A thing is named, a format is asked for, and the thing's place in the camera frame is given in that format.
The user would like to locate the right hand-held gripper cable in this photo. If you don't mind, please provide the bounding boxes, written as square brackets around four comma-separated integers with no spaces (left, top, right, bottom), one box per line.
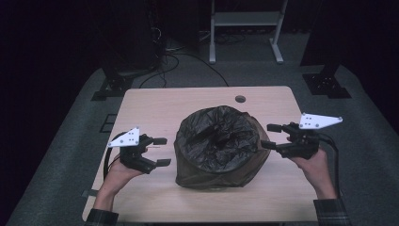
[318,133,342,200]

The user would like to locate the dark equipment cabinet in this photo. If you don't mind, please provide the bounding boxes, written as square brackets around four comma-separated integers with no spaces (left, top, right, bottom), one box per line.
[100,0,165,72]

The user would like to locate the person's right hand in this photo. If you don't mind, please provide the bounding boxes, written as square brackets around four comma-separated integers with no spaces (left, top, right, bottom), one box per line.
[287,147,331,191]

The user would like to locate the person's left hand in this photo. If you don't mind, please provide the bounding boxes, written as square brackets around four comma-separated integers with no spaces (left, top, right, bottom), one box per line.
[103,153,149,194]

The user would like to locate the black floor cables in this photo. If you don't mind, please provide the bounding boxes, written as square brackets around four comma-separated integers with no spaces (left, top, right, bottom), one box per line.
[138,51,230,89]

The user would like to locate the black plastic garbage bag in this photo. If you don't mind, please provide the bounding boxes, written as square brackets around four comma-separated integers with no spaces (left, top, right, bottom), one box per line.
[173,105,271,190]

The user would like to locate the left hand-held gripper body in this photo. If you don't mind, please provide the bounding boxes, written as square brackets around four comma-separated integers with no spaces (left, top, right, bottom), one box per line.
[107,126,157,175]

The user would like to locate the grey tape strip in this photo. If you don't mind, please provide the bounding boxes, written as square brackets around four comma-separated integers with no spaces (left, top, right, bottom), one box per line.
[82,188,99,200]

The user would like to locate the white metal stand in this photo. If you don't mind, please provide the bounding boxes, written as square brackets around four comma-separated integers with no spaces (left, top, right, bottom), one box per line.
[208,0,289,65]

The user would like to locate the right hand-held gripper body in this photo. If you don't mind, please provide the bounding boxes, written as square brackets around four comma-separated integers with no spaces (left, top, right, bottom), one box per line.
[276,112,343,160]

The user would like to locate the black stand base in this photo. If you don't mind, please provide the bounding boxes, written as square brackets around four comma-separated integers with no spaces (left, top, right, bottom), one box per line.
[301,64,352,100]
[90,67,135,102]

